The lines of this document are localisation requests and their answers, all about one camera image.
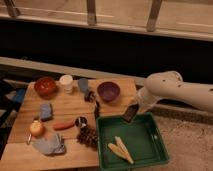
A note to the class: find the purple bowl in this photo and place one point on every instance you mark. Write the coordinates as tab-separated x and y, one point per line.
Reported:
108	91

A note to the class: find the small dark round can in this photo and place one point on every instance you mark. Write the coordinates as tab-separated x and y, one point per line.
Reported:
81	122

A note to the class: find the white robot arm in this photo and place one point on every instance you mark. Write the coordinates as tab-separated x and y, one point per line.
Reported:
170	85

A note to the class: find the grey-blue cloth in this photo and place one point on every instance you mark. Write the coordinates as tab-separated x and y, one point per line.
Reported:
53	146

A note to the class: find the metal spoon handle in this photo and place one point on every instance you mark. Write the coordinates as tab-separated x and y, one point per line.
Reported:
29	139

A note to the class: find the bunch of dark grapes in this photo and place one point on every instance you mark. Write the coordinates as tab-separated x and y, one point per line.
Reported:
88	137

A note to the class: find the black eraser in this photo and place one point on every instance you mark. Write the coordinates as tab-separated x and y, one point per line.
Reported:
129	114

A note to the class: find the blue sponge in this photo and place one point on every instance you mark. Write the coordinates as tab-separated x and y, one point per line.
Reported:
46	112

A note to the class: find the blue-grey cup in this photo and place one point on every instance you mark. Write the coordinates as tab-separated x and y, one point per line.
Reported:
83	85

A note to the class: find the red bowl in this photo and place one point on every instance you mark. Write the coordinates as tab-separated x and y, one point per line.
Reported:
45	87

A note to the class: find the green plastic tray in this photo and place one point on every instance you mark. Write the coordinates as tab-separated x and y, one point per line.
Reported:
141	137

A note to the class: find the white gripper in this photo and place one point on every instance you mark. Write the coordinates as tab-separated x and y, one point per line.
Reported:
145	100

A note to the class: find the black knife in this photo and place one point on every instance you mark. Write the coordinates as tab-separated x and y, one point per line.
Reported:
97	109

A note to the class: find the white plastic cup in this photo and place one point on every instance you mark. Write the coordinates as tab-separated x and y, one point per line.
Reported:
66	82

